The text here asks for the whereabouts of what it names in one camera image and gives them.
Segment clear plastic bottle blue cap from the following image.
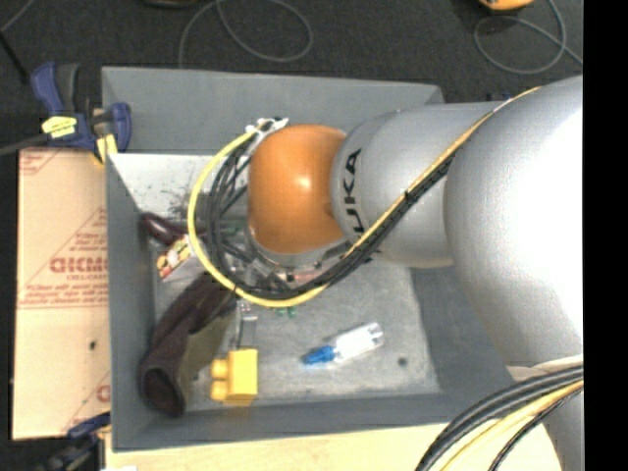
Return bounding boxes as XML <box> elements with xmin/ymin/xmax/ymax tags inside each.
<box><xmin>300</xmin><ymin>322</ymin><xmax>386</xmax><ymax>367</ymax></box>

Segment dark maroon curved band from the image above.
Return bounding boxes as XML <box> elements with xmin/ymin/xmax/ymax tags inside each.
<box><xmin>139</xmin><ymin>212</ymin><xmax>190</xmax><ymax>245</ymax></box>

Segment small colourful printed packet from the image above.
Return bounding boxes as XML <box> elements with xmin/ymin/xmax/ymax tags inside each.
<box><xmin>155</xmin><ymin>235</ymin><xmax>193</xmax><ymax>283</ymax></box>

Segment yellow toy block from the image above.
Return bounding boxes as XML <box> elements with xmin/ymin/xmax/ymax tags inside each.
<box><xmin>209</xmin><ymin>347</ymin><xmax>260</xmax><ymax>408</ymax></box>

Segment brown cardboard board red print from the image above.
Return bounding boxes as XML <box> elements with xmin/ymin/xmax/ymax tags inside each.
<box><xmin>10</xmin><ymin>146</ymin><xmax>113</xmax><ymax>442</ymax></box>

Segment dark brown sock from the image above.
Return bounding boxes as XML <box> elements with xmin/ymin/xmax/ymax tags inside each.
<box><xmin>137</xmin><ymin>272</ymin><xmax>237</xmax><ymax>418</ymax></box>

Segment grey metal bin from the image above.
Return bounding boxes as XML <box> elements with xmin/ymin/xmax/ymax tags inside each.
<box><xmin>100</xmin><ymin>66</ymin><xmax>517</xmax><ymax>451</ymax></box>

